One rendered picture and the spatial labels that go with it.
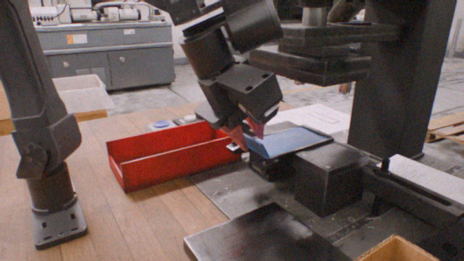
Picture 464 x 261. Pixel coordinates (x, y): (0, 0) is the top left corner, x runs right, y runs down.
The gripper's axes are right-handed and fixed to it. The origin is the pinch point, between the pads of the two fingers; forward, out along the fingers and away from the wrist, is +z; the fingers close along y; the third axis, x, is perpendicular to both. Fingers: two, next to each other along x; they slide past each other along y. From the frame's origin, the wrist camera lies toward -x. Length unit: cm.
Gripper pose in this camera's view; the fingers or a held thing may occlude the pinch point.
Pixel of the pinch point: (250, 141)
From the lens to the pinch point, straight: 51.1
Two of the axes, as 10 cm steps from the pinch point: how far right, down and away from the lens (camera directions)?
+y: 7.5, -6.0, 2.7
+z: 3.7, 7.2, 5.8
